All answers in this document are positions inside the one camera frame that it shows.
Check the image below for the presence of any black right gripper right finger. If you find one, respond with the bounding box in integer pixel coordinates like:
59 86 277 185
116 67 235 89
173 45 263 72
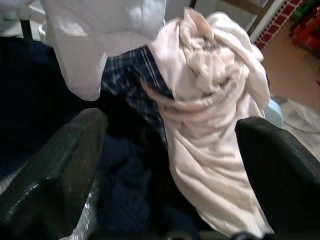
235 116 320 240

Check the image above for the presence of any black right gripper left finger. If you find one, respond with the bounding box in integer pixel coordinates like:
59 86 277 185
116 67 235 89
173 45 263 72
0 107 109 240

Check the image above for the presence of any white garment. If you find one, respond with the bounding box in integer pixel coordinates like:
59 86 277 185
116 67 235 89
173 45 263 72
42 0 167 101

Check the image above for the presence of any grey laundry basket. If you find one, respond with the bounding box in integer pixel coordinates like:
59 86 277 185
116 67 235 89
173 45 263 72
72 184 100 240

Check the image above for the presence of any dark navy garment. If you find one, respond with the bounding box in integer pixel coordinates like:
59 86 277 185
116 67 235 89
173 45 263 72
0 37 213 240

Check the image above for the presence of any cream garment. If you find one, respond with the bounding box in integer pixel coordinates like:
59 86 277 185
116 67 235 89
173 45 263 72
139 6 275 238

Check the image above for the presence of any blue patterned garment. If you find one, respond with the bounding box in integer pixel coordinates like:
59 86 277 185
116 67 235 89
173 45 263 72
101 46 176 148

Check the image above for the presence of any red plastic stool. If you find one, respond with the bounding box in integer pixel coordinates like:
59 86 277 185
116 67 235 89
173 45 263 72
291 0 320 51

